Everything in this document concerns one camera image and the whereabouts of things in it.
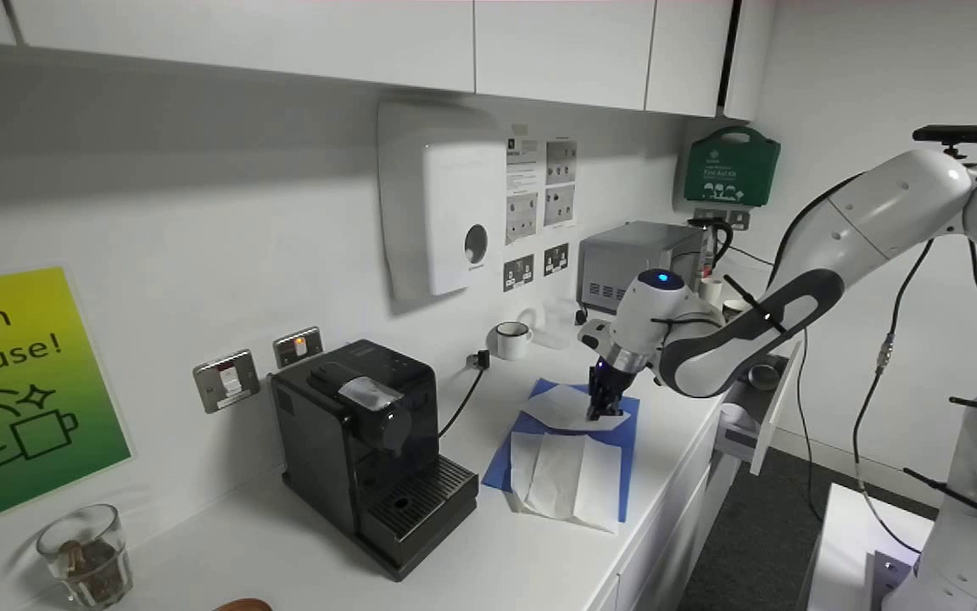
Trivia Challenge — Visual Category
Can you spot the instruction sheet with one photo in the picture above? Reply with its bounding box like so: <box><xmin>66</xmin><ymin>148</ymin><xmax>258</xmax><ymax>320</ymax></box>
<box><xmin>504</xmin><ymin>131</ymin><xmax>545</xmax><ymax>249</ymax></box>

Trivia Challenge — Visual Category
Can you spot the white base cabinet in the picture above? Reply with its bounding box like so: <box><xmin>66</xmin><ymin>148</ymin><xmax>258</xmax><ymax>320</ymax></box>
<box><xmin>584</xmin><ymin>422</ymin><xmax>739</xmax><ymax>611</ymax></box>

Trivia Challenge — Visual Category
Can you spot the black camera on stand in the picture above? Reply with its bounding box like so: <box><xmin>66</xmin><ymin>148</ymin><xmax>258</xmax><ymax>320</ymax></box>
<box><xmin>911</xmin><ymin>118</ymin><xmax>977</xmax><ymax>165</ymax></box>

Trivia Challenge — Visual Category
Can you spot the white robot base table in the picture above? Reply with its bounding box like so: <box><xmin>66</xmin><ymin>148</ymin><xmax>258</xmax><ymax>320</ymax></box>
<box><xmin>807</xmin><ymin>481</ymin><xmax>949</xmax><ymax>611</ymax></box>

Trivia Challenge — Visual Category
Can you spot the white wall cabinet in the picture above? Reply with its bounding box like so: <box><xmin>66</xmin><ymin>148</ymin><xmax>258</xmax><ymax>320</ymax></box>
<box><xmin>0</xmin><ymin>0</ymin><xmax>774</xmax><ymax>123</ymax></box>

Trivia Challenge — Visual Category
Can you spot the clear glass cup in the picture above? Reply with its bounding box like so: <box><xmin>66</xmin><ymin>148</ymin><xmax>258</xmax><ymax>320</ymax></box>
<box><xmin>35</xmin><ymin>504</ymin><xmax>137</xmax><ymax>611</ymax></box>

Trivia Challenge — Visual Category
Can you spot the green first aid kit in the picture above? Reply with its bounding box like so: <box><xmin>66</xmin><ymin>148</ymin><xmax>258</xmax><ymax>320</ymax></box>
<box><xmin>677</xmin><ymin>126</ymin><xmax>784</xmax><ymax>212</ymax></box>

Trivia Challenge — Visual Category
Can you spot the grey metal microwave oven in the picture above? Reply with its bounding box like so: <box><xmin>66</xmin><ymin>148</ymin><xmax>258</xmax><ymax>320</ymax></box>
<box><xmin>574</xmin><ymin>222</ymin><xmax>712</xmax><ymax>325</ymax></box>

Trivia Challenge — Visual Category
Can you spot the instruction sheet with two photos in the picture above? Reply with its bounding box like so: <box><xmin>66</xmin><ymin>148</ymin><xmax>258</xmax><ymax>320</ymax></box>
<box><xmin>540</xmin><ymin>135</ymin><xmax>579</xmax><ymax>232</ymax></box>

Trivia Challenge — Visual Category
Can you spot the small white round cup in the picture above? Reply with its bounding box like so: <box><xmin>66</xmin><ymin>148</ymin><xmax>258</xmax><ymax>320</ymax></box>
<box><xmin>489</xmin><ymin>320</ymin><xmax>532</xmax><ymax>367</ymax></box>

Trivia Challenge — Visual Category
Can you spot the black appliance cable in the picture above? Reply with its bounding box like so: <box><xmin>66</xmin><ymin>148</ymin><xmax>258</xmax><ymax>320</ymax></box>
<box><xmin>690</xmin><ymin>215</ymin><xmax>739</xmax><ymax>283</ymax></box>

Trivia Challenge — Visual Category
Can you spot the silver wall socket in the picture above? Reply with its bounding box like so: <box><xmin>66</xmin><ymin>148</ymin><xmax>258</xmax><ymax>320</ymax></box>
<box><xmin>273</xmin><ymin>323</ymin><xmax>326</xmax><ymax>369</ymax></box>
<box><xmin>192</xmin><ymin>345</ymin><xmax>265</xmax><ymax>418</ymax></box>

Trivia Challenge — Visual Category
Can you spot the white paper towel dispenser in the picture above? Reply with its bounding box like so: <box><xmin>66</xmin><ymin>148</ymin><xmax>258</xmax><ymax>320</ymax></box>
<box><xmin>377</xmin><ymin>101</ymin><xmax>512</xmax><ymax>307</ymax></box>

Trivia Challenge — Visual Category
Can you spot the blue perforated cloth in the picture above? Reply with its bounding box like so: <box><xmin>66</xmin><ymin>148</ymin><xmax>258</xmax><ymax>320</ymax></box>
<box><xmin>483</xmin><ymin>377</ymin><xmax>644</xmax><ymax>530</ymax></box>

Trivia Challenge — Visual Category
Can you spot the black coffee machine power cable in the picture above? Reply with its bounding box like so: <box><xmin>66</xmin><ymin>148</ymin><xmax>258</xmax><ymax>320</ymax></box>
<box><xmin>435</xmin><ymin>345</ymin><xmax>495</xmax><ymax>446</ymax></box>

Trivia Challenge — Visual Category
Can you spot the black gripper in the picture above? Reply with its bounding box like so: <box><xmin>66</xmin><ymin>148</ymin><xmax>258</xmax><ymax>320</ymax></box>
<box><xmin>584</xmin><ymin>357</ymin><xmax>639</xmax><ymax>424</ymax></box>

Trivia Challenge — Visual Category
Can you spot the white paper towel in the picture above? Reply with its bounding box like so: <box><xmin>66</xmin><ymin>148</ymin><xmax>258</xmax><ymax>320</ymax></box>
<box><xmin>507</xmin><ymin>430</ymin><xmax>627</xmax><ymax>535</ymax></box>
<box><xmin>527</xmin><ymin>384</ymin><xmax>634</xmax><ymax>438</ymax></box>

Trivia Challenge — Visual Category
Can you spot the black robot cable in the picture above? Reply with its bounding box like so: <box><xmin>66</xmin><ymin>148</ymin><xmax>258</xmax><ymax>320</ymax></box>
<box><xmin>844</xmin><ymin>242</ymin><xmax>936</xmax><ymax>561</ymax></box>

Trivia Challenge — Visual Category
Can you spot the dark double wall socket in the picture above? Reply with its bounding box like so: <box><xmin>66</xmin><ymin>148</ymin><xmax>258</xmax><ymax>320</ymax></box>
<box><xmin>500</xmin><ymin>250</ymin><xmax>535</xmax><ymax>297</ymax></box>
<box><xmin>540</xmin><ymin>242</ymin><xmax>574</xmax><ymax>283</ymax></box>

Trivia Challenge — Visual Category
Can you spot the green yellow poster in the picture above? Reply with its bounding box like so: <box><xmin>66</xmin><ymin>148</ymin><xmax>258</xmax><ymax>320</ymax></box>
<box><xmin>0</xmin><ymin>265</ymin><xmax>137</xmax><ymax>535</ymax></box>

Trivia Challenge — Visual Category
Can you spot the black coffee machine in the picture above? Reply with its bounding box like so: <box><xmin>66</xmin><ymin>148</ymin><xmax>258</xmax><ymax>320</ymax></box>
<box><xmin>267</xmin><ymin>337</ymin><xmax>483</xmax><ymax>584</ymax></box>

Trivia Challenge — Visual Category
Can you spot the white open drawer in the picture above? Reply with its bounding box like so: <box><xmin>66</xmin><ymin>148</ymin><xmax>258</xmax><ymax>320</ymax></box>
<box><xmin>718</xmin><ymin>350</ymin><xmax>801</xmax><ymax>479</ymax></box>

